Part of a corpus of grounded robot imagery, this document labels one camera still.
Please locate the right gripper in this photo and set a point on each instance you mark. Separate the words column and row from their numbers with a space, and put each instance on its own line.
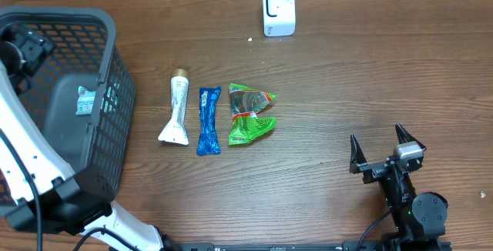
column 375, row 169

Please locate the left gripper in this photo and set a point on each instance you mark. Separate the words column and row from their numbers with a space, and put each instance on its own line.
column 37, row 47

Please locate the teal white snack packet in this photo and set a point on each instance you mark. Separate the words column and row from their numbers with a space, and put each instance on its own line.
column 86, row 100

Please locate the green clear snack bag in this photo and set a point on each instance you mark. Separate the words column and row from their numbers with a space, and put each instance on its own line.
column 246, row 103

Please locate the blue snack packet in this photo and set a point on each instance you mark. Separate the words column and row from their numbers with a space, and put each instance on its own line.
column 208, row 142

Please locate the white tube with gold cap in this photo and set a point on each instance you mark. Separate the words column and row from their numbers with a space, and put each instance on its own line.
column 174, row 131

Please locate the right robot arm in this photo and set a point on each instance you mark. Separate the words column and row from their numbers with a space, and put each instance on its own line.
column 419, row 219

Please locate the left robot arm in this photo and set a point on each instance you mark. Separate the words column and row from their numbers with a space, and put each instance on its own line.
column 105, row 221

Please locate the white barcode scanner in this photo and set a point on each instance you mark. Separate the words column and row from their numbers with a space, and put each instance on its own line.
column 279, row 18

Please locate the grey plastic mesh basket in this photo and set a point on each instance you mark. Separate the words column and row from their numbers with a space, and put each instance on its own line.
column 71, row 158

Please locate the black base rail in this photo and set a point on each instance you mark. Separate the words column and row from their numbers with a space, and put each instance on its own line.
column 344, row 246

